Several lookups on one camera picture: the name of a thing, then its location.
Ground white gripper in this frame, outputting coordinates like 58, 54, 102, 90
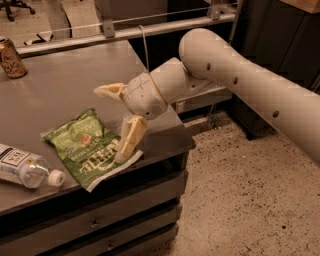
94, 73, 168, 163

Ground green jalapeno chip bag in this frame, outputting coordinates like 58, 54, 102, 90
41, 109, 142, 192

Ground clear plastic water bottle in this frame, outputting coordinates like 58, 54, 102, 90
0, 144, 65, 189

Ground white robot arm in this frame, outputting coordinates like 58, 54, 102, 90
94, 28, 320, 163

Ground grey drawer cabinet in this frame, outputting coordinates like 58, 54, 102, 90
0, 151, 190, 256

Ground brown soda can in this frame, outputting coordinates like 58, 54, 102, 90
0, 36, 27, 79

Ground black office chair base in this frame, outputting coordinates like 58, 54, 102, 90
0, 0, 35, 22

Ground dark grey cabinet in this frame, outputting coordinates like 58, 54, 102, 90
229, 0, 320, 141

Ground grey metal frame rail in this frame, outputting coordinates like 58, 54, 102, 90
18, 0, 243, 58

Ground white cable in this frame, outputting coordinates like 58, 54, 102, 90
137, 24, 151, 74

